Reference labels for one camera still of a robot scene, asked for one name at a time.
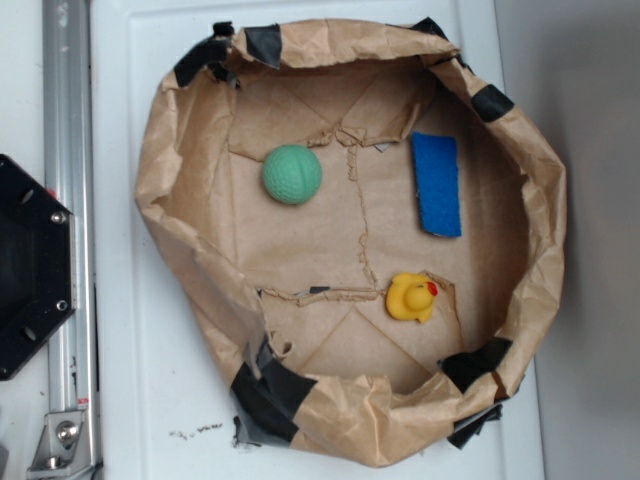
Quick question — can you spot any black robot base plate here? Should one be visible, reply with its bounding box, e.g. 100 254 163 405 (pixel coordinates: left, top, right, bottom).
1 155 75 381

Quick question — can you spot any blue sponge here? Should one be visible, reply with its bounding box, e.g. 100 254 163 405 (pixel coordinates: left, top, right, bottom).
411 132 462 238

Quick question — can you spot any white tray board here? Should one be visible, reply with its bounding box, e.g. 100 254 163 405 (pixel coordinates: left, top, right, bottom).
90 1 544 479

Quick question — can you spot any green foam ball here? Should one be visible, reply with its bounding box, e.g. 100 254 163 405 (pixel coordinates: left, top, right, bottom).
262 145 323 205

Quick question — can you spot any yellow rubber duck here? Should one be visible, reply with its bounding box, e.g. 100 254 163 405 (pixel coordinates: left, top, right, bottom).
385 272 439 323

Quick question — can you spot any metal corner bracket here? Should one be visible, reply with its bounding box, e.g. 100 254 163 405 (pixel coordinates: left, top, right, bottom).
26 410 92 479

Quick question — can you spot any aluminium extrusion rail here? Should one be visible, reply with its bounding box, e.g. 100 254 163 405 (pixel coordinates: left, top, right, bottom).
42 1 103 479

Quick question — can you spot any brown paper bag tray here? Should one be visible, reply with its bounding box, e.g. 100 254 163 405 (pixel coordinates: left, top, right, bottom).
135 19 567 467

